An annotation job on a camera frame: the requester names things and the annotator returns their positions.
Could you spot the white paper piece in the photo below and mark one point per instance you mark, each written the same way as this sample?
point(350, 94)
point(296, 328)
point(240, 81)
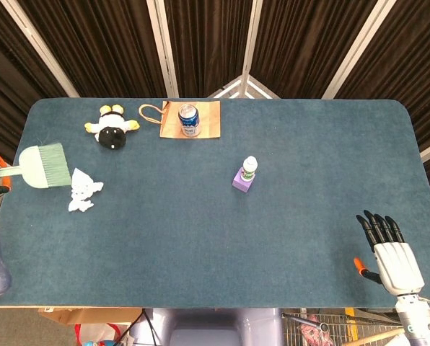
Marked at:
point(78, 204)

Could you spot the blue drink can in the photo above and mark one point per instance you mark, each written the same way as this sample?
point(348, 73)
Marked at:
point(189, 122)

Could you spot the white green-label milk bottle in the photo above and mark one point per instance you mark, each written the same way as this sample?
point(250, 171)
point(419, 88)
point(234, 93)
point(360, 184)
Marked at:
point(250, 169)

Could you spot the wooden stick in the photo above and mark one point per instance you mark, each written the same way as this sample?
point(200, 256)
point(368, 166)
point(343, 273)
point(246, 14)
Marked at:
point(381, 336)

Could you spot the brown cardboard box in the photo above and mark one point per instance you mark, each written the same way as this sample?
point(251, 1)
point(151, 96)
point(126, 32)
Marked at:
point(74, 315)

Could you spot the lavender robot torso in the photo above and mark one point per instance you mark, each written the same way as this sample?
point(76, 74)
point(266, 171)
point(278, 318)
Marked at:
point(208, 324)

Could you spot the brown curtain screen panel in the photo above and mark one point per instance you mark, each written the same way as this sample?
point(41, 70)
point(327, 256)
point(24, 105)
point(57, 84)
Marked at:
point(301, 43)
point(417, 65)
point(103, 47)
point(5, 72)
point(208, 39)

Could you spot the mint green hand brush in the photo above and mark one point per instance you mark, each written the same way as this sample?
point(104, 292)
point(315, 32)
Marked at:
point(32, 166)

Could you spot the blue felt table cover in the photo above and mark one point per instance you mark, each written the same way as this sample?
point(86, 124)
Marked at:
point(200, 234)

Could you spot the brown paper bag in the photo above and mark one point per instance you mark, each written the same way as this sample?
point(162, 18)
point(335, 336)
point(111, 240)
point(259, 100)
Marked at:
point(209, 119)

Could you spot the white screen base frame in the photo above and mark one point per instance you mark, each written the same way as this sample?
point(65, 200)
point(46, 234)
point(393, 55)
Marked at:
point(262, 90)

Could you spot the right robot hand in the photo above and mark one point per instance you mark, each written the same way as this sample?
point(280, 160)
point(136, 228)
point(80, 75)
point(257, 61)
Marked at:
point(397, 265)

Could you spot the white screen frame post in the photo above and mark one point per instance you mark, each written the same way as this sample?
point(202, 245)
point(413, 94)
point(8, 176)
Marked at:
point(163, 50)
point(355, 48)
point(253, 36)
point(39, 47)

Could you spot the large white paper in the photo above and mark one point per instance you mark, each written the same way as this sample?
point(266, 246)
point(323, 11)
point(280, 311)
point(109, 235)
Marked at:
point(80, 179)

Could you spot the black white duck plush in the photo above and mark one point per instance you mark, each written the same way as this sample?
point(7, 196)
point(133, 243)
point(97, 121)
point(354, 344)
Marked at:
point(110, 135)

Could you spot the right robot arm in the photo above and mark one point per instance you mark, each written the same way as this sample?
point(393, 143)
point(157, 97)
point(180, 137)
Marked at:
point(418, 320)

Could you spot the purple foam cube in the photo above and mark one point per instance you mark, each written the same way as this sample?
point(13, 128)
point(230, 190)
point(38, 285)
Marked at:
point(242, 185)

